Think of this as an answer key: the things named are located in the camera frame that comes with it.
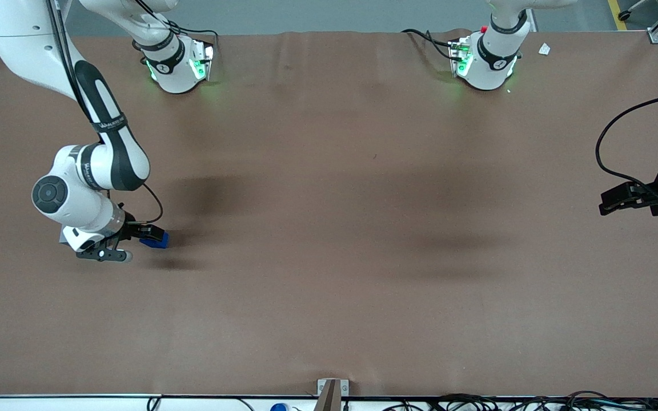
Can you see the white table edge rail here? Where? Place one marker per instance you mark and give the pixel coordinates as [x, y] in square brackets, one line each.
[77, 404]

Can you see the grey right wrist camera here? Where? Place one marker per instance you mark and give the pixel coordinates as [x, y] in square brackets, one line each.
[100, 255]

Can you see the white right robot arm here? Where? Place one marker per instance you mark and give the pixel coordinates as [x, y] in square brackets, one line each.
[72, 200]

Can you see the metal table edge bracket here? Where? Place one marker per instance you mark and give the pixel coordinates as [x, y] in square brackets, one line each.
[322, 387]

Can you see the white paper scrap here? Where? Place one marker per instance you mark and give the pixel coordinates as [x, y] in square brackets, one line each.
[544, 49]

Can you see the blue round cap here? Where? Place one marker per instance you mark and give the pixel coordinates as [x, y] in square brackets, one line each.
[279, 407]

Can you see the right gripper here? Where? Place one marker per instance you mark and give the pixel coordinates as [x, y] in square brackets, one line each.
[130, 228]

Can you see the black caster wheel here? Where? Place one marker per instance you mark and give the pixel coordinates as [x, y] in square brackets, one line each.
[624, 15]

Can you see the blue plastic part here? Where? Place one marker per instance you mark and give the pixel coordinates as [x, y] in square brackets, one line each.
[159, 243]

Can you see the brown table cover sheet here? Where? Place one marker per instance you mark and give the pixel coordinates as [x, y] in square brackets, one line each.
[329, 257]

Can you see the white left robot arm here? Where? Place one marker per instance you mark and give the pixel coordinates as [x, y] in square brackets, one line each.
[489, 68]

